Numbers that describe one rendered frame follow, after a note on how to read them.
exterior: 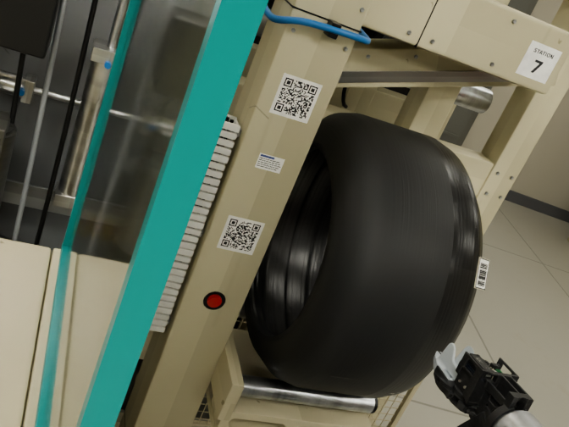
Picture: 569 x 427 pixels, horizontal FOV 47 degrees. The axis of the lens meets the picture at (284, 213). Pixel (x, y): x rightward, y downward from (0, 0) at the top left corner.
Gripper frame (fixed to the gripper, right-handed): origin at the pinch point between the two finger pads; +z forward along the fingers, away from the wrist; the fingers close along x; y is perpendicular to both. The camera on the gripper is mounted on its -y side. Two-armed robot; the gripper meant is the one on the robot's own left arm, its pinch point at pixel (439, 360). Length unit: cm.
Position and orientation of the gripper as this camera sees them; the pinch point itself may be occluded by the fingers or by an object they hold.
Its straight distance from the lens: 118.5
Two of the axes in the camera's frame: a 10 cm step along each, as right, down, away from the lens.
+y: 3.3, -9.0, -2.9
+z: -2.6, -3.8, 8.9
